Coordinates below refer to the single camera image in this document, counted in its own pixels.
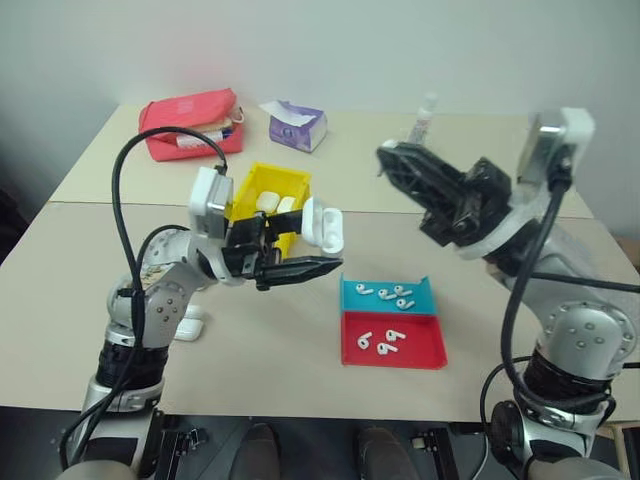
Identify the white earbud case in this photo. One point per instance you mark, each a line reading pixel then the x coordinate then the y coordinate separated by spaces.
pixel 188 331
pixel 267 202
pixel 286 204
pixel 325 227
pixel 196 313

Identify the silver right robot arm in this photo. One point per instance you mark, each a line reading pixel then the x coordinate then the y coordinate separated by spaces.
pixel 580 325

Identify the red plastic tray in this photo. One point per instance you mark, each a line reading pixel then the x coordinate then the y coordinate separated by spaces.
pixel 420 345

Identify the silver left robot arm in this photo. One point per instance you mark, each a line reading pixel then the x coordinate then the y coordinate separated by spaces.
pixel 160 305

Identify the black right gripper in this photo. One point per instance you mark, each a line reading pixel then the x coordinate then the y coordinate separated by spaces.
pixel 472 205

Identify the yellow plastic bin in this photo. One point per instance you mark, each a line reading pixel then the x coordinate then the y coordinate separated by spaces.
pixel 270 180

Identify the black metal frame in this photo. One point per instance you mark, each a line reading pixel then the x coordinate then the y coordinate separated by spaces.
pixel 172 445

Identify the blue plastic tray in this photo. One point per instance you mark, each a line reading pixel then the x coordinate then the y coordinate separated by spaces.
pixel 420 300

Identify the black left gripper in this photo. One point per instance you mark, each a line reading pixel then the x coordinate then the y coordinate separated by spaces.
pixel 242 250

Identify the closed white earbud case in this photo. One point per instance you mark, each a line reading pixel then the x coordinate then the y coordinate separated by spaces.
pixel 188 331
pixel 196 313
pixel 286 204
pixel 267 202

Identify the red fabric pouch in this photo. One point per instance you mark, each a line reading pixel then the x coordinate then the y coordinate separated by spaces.
pixel 185 107

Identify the purple tissue box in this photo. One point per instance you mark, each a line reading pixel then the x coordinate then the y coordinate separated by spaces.
pixel 295 132

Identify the dark rounded shape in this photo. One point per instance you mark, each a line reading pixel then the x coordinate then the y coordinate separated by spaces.
pixel 385 452
pixel 257 452

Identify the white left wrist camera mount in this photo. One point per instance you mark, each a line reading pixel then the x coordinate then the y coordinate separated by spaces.
pixel 210 200

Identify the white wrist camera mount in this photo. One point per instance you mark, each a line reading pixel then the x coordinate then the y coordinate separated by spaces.
pixel 210 200
pixel 580 125

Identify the small clear spray bottle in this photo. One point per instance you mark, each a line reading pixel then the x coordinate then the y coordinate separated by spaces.
pixel 422 125

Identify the white earbud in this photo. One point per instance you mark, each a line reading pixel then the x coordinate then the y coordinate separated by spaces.
pixel 363 341
pixel 385 349
pixel 394 335
pixel 385 294
pixel 405 304
pixel 362 288
pixel 401 290

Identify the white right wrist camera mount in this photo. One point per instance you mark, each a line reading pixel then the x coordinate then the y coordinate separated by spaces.
pixel 580 125

